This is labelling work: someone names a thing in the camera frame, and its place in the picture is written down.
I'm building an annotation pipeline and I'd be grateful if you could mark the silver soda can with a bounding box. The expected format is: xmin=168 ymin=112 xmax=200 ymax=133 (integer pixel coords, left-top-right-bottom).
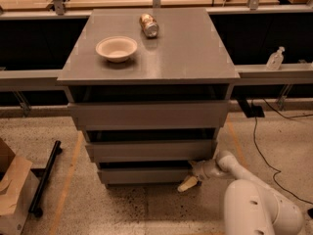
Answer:
xmin=139 ymin=14 xmax=159 ymax=38

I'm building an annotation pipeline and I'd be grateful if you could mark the cardboard box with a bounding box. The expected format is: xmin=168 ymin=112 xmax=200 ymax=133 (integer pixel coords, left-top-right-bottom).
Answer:
xmin=0 ymin=139 xmax=39 ymax=235

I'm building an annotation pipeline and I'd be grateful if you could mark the grey metal rail frame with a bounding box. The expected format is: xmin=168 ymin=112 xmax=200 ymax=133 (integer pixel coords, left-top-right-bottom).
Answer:
xmin=0 ymin=6 xmax=313 ymax=91

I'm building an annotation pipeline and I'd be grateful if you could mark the grey middle drawer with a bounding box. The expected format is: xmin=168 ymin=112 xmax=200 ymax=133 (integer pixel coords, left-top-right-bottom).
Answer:
xmin=86 ymin=139 xmax=217 ymax=163

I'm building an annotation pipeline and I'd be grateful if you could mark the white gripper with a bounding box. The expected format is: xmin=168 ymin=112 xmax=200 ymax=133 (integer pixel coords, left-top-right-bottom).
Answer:
xmin=177 ymin=161 xmax=208 ymax=193

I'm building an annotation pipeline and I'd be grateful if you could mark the white paper bowl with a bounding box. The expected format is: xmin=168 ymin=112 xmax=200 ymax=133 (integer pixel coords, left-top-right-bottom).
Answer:
xmin=96 ymin=36 xmax=138 ymax=63

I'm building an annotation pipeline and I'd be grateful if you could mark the clear sanitizer pump bottle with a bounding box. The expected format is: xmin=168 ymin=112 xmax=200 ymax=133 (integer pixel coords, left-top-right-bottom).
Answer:
xmin=266 ymin=46 xmax=285 ymax=71

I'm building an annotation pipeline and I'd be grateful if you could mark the grey top drawer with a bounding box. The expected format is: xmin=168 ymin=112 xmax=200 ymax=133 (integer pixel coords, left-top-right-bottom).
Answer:
xmin=67 ymin=101 xmax=228 ymax=130

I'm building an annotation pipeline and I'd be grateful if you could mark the grey drawer cabinet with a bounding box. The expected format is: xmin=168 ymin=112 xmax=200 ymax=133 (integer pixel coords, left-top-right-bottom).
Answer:
xmin=58 ymin=8 xmax=239 ymax=186

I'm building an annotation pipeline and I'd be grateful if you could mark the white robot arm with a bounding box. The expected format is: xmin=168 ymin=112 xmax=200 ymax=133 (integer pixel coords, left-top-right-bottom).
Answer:
xmin=178 ymin=151 xmax=304 ymax=235

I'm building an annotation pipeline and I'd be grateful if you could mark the black floor cable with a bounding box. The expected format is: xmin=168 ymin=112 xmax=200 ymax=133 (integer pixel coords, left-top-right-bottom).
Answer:
xmin=250 ymin=98 xmax=313 ymax=206

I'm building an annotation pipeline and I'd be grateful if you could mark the black metal bar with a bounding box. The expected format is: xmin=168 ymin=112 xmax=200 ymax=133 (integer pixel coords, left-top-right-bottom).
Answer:
xmin=28 ymin=140 xmax=63 ymax=218

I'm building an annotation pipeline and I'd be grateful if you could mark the black floor socket box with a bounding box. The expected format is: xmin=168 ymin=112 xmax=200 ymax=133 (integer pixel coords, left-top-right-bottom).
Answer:
xmin=237 ymin=99 xmax=265 ymax=118

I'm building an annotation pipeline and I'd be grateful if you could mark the grey bottom drawer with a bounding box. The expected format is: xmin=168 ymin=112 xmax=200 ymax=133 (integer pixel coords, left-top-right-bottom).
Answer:
xmin=98 ymin=167 xmax=192 ymax=185

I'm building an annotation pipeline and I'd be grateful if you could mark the grey drawer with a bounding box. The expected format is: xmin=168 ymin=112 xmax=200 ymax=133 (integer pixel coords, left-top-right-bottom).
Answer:
xmin=98 ymin=167 xmax=192 ymax=185
xmin=86 ymin=139 xmax=217 ymax=163
xmin=67 ymin=101 xmax=228 ymax=130

